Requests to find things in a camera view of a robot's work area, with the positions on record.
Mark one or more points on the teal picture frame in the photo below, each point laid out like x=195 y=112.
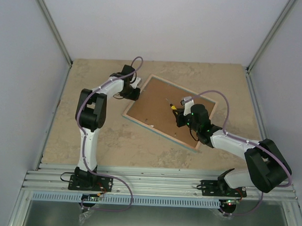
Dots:
x=153 y=112

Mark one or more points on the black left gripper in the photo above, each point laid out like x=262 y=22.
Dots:
x=134 y=97

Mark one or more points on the grey slotted cable duct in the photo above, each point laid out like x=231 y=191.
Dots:
x=126 y=199

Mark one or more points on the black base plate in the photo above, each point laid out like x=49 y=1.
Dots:
x=92 y=183
x=216 y=188

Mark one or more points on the aluminium rail base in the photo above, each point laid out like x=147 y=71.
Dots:
x=141 y=181

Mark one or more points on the clear plastic bag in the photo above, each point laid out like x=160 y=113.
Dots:
x=84 y=216

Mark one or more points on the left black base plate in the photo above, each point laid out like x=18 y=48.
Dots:
x=92 y=183

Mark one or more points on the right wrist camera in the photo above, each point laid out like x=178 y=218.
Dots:
x=187 y=103

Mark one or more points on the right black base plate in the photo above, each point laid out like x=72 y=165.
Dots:
x=216 y=188

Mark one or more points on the right aluminium corner post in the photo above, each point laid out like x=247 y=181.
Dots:
x=271 y=34

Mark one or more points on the right controller board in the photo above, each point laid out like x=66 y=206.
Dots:
x=230 y=202

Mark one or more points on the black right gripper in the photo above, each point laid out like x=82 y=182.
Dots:
x=179 y=117

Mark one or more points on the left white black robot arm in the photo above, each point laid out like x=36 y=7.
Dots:
x=92 y=108

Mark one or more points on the aluminium corner post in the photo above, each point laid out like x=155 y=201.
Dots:
x=271 y=34
x=55 y=32

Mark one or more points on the left controller board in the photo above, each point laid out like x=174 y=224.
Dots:
x=92 y=197

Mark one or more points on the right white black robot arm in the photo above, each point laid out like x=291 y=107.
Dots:
x=266 y=167

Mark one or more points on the left aluminium corner post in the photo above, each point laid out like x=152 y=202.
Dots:
x=55 y=32

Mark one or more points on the controller board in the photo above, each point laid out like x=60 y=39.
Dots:
x=230 y=202
x=92 y=197

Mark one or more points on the yellow screwdriver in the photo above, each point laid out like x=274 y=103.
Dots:
x=172 y=106

